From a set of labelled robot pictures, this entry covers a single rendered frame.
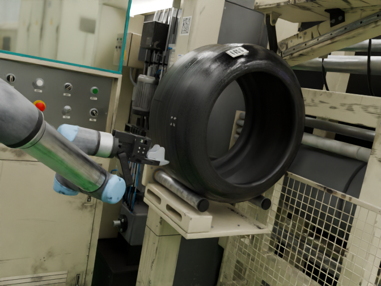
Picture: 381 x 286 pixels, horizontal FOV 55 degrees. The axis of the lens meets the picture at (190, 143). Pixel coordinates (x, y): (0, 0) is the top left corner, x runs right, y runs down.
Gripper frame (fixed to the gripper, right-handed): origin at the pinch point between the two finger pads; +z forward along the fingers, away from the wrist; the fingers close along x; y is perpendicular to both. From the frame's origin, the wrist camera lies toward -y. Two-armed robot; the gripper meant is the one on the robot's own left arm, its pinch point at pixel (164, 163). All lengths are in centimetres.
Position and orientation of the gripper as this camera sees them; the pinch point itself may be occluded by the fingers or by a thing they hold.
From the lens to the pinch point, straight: 121.5
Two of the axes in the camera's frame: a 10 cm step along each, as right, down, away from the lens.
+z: 8.2, 1.9, 5.4
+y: 2.8, -9.6, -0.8
